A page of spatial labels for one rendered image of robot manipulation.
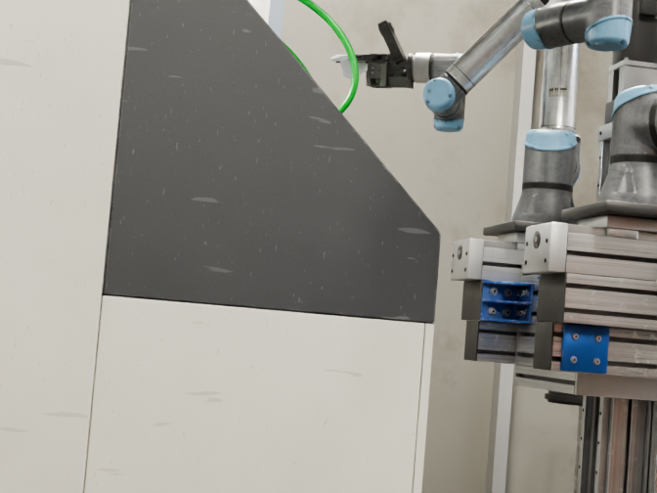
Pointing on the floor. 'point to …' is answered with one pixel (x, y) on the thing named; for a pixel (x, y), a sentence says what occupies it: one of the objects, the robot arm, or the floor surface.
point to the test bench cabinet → (255, 401)
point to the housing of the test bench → (54, 228)
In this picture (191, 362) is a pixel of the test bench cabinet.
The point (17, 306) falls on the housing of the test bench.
